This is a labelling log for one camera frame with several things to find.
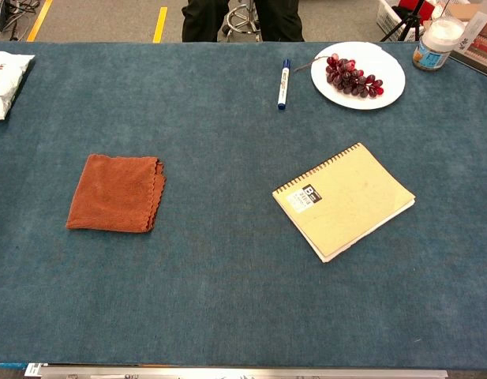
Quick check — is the aluminium profile rail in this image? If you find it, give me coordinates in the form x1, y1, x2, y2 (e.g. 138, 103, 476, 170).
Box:
24, 362, 449, 379

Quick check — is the blue white marker pen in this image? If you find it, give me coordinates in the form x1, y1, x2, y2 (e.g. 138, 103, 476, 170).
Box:
276, 58, 292, 111

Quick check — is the white plastic basket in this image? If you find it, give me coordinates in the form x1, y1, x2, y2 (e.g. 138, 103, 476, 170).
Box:
376, 0, 425, 43

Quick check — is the patterned flat box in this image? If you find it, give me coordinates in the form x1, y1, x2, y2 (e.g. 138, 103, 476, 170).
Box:
448, 10, 487, 80

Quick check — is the chrome stool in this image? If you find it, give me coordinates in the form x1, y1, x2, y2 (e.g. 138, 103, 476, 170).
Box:
222, 0, 264, 43

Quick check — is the white round plate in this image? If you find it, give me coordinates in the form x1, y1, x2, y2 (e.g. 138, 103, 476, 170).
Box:
310, 41, 406, 111

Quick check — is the red object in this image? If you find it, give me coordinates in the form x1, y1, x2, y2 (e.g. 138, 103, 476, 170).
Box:
396, 0, 436, 24

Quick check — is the black tripod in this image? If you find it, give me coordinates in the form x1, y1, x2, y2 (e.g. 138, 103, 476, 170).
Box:
380, 0, 428, 43

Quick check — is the white snack bag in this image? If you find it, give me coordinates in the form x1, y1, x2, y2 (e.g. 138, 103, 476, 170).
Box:
0, 51, 36, 121

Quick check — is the black cable bundle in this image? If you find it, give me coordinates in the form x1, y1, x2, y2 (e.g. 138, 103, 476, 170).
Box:
0, 0, 43, 40

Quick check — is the red grape bunch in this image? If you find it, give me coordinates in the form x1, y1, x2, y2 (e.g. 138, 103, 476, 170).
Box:
294, 54, 384, 99

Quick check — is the tan spiral notebook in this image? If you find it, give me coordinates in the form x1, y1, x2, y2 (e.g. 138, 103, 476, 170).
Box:
272, 142, 417, 264

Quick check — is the person in black trousers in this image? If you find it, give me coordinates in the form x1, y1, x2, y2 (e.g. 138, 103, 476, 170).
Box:
181, 0, 305, 43

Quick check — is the blue felt table mat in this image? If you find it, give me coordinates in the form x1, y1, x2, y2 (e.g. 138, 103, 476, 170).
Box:
0, 40, 487, 370

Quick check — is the folded orange cloth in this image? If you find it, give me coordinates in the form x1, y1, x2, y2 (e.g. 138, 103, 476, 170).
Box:
65, 153, 167, 234

